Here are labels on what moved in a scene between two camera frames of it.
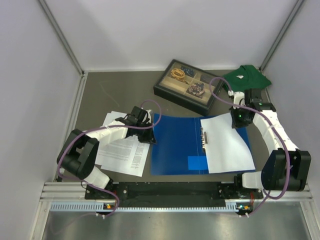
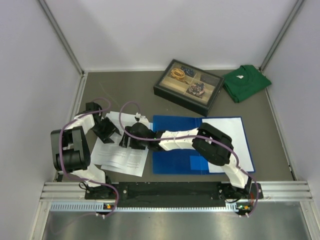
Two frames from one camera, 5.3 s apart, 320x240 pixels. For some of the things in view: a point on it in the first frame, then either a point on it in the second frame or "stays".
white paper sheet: x=226 y=149 stays
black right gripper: x=236 y=123 to x=135 y=146
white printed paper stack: x=127 y=155 stays
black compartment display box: x=188 y=86 stays
